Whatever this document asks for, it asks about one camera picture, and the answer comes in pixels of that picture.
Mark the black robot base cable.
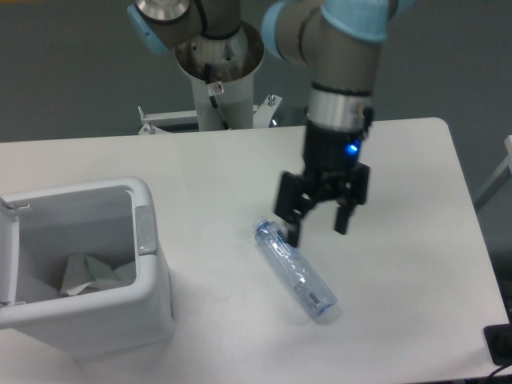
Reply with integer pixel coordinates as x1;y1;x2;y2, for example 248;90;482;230
204;62;232;131

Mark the black device at table edge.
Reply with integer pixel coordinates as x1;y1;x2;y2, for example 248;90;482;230
483;323;511;366

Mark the white frame at right edge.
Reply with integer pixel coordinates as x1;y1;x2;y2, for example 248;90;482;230
473;135;511;212

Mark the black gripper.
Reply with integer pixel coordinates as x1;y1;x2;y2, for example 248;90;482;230
274;106;374;247

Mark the clear plastic water bottle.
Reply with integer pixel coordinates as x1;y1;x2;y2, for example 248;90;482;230
254;218;338;319

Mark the white plastic wrapper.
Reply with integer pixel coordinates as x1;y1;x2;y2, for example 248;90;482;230
60;253;137;296

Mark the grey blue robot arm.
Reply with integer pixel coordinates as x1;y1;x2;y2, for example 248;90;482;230
127;1;410;246

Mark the white open trash can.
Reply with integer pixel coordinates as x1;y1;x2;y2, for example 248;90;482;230
1;177;175;356

